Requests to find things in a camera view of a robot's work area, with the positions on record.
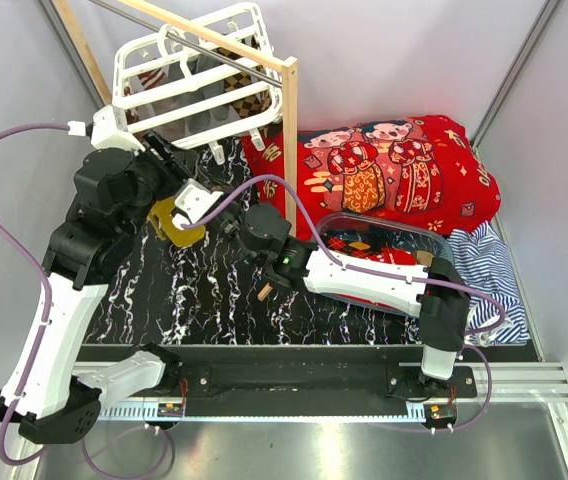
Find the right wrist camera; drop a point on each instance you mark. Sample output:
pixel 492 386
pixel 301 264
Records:
pixel 192 202

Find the red patterned sock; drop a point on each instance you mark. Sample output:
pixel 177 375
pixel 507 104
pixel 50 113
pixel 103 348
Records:
pixel 393 256

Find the white plastic clip hanger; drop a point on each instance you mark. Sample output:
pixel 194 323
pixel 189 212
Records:
pixel 194 80

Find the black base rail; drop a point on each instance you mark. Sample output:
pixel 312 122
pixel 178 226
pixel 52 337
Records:
pixel 306 384

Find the yellow sock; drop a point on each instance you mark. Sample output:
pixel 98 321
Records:
pixel 161 221

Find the red cartoon print blanket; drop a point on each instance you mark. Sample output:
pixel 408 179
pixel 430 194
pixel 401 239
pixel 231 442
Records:
pixel 418 171

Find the argyle sock in basket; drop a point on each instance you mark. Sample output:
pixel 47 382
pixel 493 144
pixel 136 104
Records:
pixel 349 247

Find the brown argyle sock hanging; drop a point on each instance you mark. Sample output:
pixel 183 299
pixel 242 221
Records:
pixel 244 107

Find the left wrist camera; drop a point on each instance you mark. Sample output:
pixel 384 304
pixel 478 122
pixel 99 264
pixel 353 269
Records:
pixel 108 129

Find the clear plastic basket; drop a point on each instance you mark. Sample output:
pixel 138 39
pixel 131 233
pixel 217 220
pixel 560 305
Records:
pixel 389 240

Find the metal rack rod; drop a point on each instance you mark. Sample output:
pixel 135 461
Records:
pixel 187 44

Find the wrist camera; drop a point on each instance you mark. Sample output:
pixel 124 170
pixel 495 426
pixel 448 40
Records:
pixel 108 129
pixel 192 202

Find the wooden drying rack frame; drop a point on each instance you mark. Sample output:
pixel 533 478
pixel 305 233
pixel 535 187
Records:
pixel 103 221

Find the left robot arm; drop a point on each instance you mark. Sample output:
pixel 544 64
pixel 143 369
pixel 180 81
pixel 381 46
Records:
pixel 48 403

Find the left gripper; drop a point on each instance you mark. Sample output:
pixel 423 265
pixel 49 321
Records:
pixel 175 176

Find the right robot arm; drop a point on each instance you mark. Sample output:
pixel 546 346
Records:
pixel 266 241

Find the blue striped shirt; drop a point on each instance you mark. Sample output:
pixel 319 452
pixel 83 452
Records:
pixel 483 260

